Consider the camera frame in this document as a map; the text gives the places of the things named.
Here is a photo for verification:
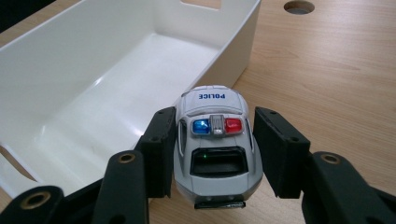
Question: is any white plastic bin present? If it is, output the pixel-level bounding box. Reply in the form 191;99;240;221
0;0;262;199

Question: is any round cable hole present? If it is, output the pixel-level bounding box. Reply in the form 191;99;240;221
283;0;316;16

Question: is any white toy police car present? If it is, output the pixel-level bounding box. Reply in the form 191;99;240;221
173;85;264;210

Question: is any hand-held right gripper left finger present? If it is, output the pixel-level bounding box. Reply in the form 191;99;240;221
134;105;177;200

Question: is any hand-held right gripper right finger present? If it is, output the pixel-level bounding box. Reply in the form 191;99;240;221
253;106;312;200

